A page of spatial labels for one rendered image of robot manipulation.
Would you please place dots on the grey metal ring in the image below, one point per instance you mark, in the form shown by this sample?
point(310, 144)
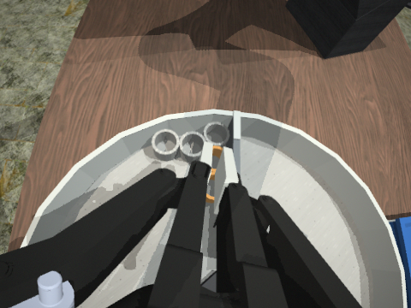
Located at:
point(219, 128)
point(161, 135)
point(190, 137)

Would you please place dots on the blue plastic crate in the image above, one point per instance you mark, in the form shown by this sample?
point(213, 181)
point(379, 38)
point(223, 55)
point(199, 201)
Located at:
point(401, 229)

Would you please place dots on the bronze bushing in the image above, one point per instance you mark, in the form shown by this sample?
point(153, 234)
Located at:
point(216, 151)
point(210, 199)

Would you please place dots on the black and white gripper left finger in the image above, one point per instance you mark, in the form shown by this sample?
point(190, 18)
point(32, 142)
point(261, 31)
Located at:
point(64, 270)

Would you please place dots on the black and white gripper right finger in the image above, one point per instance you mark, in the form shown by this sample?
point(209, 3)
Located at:
point(307, 281)

